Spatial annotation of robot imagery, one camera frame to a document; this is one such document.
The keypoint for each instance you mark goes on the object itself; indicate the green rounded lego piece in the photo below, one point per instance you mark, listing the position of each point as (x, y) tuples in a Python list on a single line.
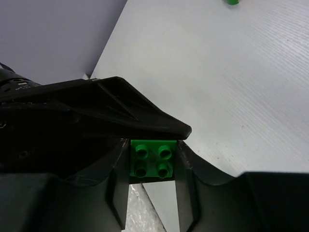
[(232, 2)]

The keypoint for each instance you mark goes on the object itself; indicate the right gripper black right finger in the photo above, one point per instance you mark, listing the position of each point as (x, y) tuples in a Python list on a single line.
[(209, 200)]

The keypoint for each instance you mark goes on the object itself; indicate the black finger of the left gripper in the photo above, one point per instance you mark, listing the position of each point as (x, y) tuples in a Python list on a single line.
[(54, 128)]

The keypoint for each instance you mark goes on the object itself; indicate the green brick from teal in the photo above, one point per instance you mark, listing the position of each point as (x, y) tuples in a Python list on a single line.
[(152, 158)]

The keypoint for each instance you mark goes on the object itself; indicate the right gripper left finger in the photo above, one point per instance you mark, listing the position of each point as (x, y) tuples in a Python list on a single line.
[(92, 200)]

